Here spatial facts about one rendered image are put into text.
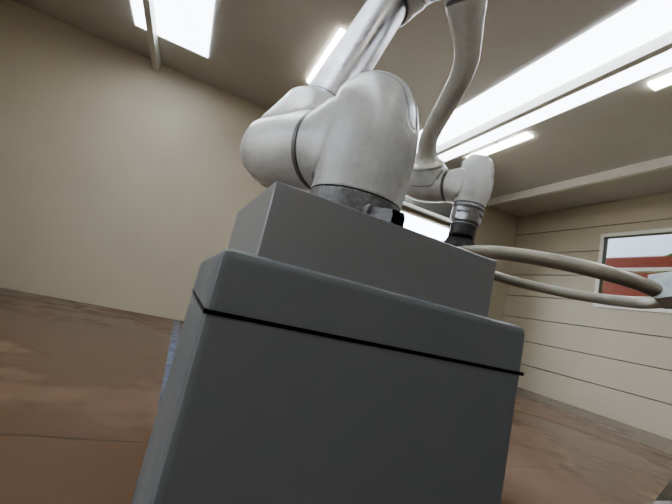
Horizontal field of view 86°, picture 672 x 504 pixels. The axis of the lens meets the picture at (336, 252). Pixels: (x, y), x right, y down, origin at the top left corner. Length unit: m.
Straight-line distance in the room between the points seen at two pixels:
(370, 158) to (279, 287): 0.27
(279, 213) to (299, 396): 0.18
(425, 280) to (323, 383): 0.17
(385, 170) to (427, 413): 0.33
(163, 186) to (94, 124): 1.31
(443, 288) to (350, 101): 0.32
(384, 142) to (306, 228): 0.23
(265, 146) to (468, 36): 0.60
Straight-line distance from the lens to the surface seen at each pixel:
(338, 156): 0.56
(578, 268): 0.84
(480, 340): 0.48
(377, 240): 0.41
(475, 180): 1.11
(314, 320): 0.36
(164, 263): 6.39
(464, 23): 1.07
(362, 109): 0.58
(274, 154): 0.69
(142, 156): 6.68
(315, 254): 0.38
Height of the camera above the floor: 0.77
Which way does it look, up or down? 9 degrees up
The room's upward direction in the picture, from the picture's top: 13 degrees clockwise
